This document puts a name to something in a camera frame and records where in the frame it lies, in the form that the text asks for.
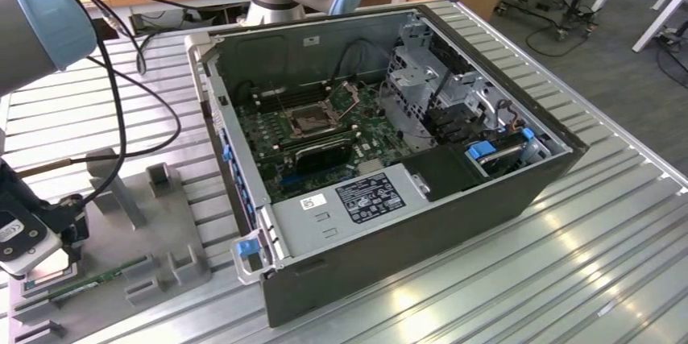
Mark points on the grey plastic parts rack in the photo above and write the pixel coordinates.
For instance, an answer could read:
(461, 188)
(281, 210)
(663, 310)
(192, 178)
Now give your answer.
(161, 239)

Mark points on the green RAM stick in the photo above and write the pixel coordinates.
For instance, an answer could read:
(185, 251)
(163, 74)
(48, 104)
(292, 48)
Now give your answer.
(96, 278)

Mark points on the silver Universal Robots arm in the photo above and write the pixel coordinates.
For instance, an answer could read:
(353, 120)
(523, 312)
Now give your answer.
(32, 30)

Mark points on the open dark PC case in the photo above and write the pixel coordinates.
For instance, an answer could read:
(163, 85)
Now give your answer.
(429, 247)

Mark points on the hard disk in blue carrier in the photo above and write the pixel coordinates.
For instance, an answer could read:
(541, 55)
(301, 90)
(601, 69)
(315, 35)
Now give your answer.
(480, 150)

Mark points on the white table frame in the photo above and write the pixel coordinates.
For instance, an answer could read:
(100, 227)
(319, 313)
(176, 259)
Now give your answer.
(652, 17)

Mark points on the silver metal drive cage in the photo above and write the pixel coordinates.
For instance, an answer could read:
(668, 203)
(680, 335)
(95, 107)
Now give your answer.
(413, 78)

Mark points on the green motherboard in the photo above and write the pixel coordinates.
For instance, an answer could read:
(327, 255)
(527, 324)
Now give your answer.
(371, 130)

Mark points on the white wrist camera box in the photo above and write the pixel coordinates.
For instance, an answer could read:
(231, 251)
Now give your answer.
(27, 247)

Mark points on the silver power supply box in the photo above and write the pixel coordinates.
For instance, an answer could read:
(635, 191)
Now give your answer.
(307, 235)

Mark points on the black glossy fan shroud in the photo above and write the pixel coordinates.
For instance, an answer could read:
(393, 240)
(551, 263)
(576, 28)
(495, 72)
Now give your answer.
(323, 156)

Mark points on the CPU with silver top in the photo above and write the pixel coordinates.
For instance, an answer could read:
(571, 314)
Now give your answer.
(53, 275)

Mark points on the CPU socket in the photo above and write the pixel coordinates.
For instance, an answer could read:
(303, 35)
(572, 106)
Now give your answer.
(313, 122)

